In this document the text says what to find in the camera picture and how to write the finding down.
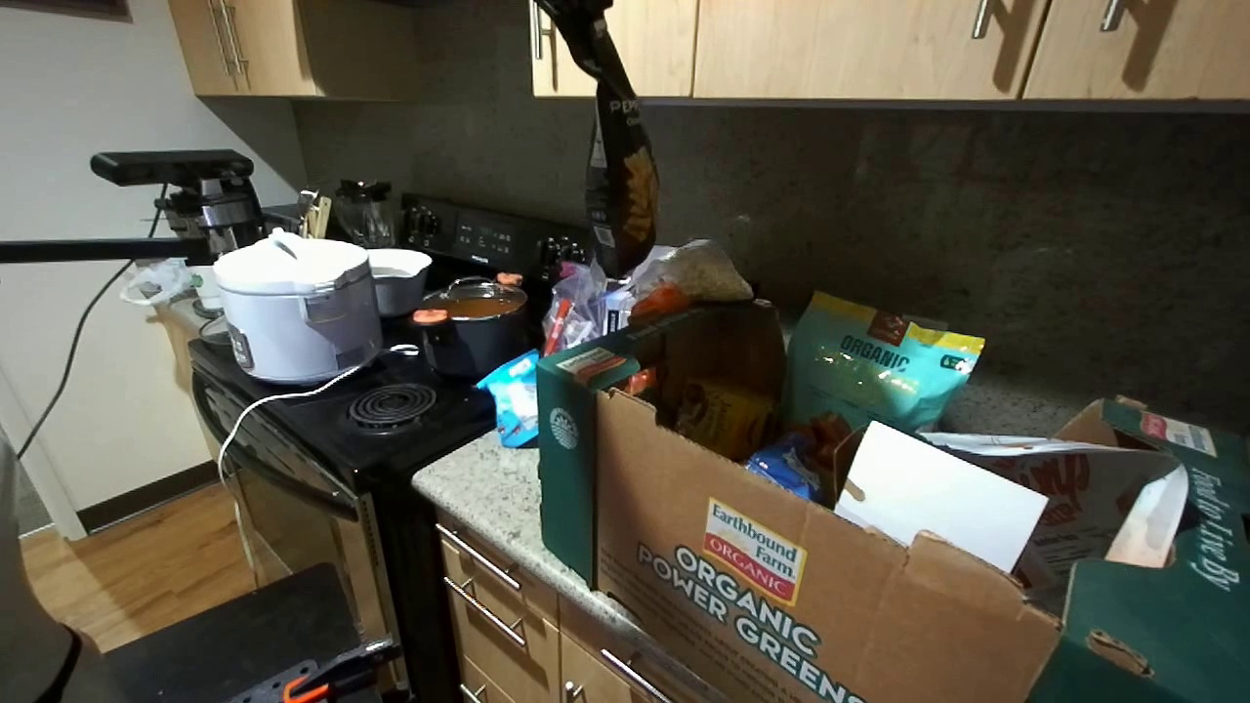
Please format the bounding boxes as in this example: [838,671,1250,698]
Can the black snack pack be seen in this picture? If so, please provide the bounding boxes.
[581,22,664,280]

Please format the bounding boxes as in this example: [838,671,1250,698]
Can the dark blue snack pack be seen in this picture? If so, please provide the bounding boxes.
[745,413,865,503]

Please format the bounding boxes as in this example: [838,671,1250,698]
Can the light blue snack pack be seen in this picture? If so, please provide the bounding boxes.
[472,349,542,452]

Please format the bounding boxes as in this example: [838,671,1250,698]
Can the teal snack bag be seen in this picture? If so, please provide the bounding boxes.
[782,288,987,436]

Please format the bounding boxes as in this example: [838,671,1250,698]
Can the green cardboard box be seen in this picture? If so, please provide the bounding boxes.
[535,296,1250,703]

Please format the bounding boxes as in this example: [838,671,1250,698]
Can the wooden upper cabinets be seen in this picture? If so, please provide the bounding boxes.
[168,0,1250,106]

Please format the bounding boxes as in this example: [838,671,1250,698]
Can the clear plastic bag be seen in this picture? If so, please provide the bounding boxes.
[617,235,757,327]

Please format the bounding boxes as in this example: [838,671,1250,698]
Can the clear zip bag pink seal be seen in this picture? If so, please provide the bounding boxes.
[542,258,617,360]

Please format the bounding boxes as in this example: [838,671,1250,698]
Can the dark glass kettle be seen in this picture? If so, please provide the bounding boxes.
[328,176,401,251]

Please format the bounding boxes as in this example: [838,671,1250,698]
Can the white bowl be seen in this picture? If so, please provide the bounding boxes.
[369,246,436,320]

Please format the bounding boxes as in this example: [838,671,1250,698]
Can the dark pot with lid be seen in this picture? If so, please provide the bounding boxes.
[410,271,530,384]

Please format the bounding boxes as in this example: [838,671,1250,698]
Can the white rice cooker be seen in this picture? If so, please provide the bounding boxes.
[210,225,388,386]

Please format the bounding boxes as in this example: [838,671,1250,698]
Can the black electric stove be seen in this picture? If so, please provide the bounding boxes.
[186,192,590,703]

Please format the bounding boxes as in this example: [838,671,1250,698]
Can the white paper bag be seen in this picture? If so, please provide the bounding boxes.
[834,418,1051,577]

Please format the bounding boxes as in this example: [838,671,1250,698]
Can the wooden drawer cabinet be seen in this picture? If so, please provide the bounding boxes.
[434,513,709,703]

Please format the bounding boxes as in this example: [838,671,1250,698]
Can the white stained paper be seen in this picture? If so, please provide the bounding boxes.
[1104,465,1196,574]

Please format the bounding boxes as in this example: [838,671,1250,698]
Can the black camera stand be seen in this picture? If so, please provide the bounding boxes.
[0,176,271,265]

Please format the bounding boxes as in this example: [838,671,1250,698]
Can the black stereo camera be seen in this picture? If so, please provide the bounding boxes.
[85,149,257,188]

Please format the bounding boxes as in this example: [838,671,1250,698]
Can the white power cord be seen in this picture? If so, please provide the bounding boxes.
[210,344,422,485]

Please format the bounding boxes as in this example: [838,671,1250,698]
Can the black camera cable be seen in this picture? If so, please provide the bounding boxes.
[12,192,168,465]

